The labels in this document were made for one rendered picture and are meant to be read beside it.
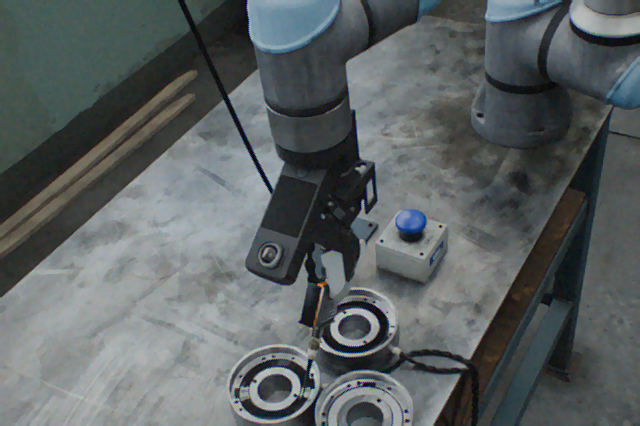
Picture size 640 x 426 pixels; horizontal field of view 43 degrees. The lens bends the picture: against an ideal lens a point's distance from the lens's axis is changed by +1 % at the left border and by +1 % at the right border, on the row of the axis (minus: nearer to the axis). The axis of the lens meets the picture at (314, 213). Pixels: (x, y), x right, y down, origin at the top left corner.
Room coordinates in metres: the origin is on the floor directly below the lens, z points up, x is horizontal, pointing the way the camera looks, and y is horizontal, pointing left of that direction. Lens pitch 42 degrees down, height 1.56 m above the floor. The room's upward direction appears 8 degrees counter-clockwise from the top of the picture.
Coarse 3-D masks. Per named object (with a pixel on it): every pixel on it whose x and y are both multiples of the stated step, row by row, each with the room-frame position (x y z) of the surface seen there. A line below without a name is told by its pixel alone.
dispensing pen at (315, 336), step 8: (312, 280) 0.59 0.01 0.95; (320, 280) 0.59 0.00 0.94; (312, 288) 0.58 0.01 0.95; (320, 288) 0.57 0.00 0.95; (312, 296) 0.57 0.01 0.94; (304, 304) 0.57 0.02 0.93; (312, 304) 0.57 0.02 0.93; (304, 312) 0.57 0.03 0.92; (312, 312) 0.56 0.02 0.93; (304, 320) 0.56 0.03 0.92; (312, 320) 0.56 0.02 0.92; (312, 328) 0.56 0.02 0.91; (312, 336) 0.56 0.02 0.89; (320, 336) 0.56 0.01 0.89; (312, 344) 0.56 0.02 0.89; (312, 352) 0.55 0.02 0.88; (312, 360) 0.55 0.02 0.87; (304, 384) 0.54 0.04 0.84
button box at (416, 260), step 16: (432, 224) 0.76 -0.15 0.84; (384, 240) 0.74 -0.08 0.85; (400, 240) 0.74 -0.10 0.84; (416, 240) 0.73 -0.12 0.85; (432, 240) 0.73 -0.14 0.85; (384, 256) 0.73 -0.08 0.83; (400, 256) 0.72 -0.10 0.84; (416, 256) 0.70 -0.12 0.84; (432, 256) 0.71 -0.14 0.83; (400, 272) 0.72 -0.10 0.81; (416, 272) 0.70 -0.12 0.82
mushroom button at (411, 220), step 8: (400, 216) 0.75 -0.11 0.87; (408, 216) 0.75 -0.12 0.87; (416, 216) 0.74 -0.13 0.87; (424, 216) 0.75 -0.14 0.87; (400, 224) 0.74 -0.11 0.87; (408, 224) 0.73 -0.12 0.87; (416, 224) 0.73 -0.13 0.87; (424, 224) 0.73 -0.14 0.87; (408, 232) 0.73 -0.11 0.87; (416, 232) 0.73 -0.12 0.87
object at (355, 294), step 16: (352, 288) 0.67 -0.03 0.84; (384, 304) 0.65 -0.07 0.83; (336, 320) 0.63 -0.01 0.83; (352, 320) 0.64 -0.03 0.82; (368, 320) 0.63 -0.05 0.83; (336, 336) 0.61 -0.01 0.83; (368, 336) 0.60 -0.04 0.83; (320, 352) 0.59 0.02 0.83; (336, 352) 0.58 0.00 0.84; (368, 352) 0.57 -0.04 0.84; (384, 352) 0.57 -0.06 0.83; (336, 368) 0.58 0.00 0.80; (352, 368) 0.57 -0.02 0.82; (368, 368) 0.57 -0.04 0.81
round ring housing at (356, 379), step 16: (336, 384) 0.54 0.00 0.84; (352, 384) 0.54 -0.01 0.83; (368, 384) 0.54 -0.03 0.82; (384, 384) 0.53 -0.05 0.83; (400, 384) 0.52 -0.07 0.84; (320, 400) 0.51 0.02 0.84; (352, 400) 0.52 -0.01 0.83; (368, 400) 0.51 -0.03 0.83; (400, 400) 0.51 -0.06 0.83; (320, 416) 0.50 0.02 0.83; (352, 416) 0.51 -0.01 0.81; (384, 416) 0.49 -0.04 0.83
